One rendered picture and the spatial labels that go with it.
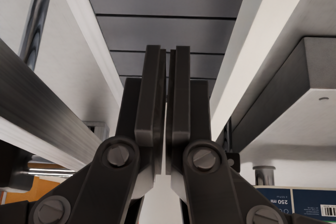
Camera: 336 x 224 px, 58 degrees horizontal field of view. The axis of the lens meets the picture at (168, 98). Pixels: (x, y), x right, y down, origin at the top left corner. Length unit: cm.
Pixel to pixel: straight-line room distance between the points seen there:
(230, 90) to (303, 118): 19
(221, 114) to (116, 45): 8
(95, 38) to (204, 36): 7
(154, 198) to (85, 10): 15
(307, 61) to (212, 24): 13
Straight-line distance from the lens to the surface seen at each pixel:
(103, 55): 22
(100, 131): 55
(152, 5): 16
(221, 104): 18
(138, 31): 18
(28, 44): 22
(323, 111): 33
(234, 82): 15
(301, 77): 28
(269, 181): 65
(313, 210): 67
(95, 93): 42
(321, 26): 28
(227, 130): 48
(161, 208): 25
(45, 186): 260
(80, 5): 17
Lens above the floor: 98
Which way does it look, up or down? 21 degrees down
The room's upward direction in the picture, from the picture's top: 177 degrees counter-clockwise
